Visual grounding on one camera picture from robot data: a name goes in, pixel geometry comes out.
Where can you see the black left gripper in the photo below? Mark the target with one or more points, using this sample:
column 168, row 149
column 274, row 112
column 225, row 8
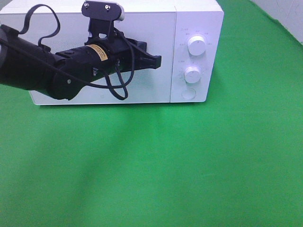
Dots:
column 103, row 58

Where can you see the white microwave door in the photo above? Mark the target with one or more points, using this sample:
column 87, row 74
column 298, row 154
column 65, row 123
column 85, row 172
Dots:
column 147, row 86

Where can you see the white microwave knob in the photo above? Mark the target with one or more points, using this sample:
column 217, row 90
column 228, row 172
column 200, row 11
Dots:
column 196, row 45
column 192, row 74

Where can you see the round white door button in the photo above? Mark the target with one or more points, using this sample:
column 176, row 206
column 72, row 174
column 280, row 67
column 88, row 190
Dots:
column 189, row 94

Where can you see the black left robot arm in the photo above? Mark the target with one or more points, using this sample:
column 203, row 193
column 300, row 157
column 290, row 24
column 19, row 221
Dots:
column 63, row 74

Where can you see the white microwave oven body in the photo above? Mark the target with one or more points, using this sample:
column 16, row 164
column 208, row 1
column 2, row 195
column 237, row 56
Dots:
column 36, row 20

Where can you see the green table cloth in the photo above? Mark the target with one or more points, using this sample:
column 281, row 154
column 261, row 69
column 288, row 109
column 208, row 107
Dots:
column 235, row 160

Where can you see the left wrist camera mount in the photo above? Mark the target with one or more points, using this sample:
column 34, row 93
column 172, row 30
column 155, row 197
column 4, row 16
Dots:
column 102, row 15

